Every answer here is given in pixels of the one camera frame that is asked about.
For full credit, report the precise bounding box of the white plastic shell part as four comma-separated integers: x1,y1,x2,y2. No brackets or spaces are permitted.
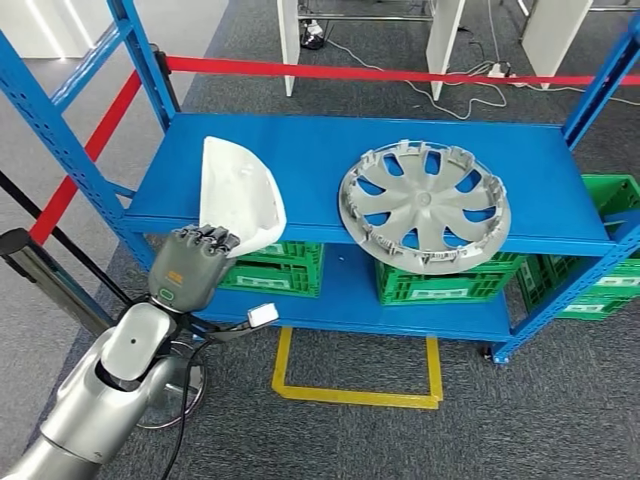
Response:
198,135,288,260

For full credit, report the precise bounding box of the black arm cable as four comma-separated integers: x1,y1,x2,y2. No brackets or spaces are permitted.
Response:
158,334,217,480

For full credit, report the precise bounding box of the blue metal shelf rack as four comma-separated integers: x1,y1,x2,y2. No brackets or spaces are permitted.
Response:
0,0,640,366

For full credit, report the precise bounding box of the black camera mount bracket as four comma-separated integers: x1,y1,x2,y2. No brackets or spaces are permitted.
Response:
180,311,261,344

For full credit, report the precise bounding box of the white desk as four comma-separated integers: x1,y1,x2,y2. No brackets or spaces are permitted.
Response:
276,0,467,103
517,0,595,82

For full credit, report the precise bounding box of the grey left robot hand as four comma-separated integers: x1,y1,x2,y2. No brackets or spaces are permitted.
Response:
148,223,241,314

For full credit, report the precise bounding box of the white power strip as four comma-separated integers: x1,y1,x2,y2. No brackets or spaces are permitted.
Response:
487,61,527,89

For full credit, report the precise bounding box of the white cable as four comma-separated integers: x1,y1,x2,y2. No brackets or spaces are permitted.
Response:
325,39,507,122
525,82,640,107

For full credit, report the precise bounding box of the small black router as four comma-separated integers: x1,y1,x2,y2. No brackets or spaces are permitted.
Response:
300,19,330,51

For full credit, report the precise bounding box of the grey wheel hubcap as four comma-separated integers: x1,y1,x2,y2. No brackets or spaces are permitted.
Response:
338,139,512,276

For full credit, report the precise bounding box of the red barrier belt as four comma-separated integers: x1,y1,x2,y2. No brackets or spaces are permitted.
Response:
165,56,640,87
29,69,143,246

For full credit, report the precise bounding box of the chrome stanchion post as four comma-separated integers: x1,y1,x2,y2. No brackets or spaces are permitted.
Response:
0,228,207,432

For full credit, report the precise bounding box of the thin black barrier belt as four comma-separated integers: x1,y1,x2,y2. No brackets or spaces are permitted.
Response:
0,170,135,307

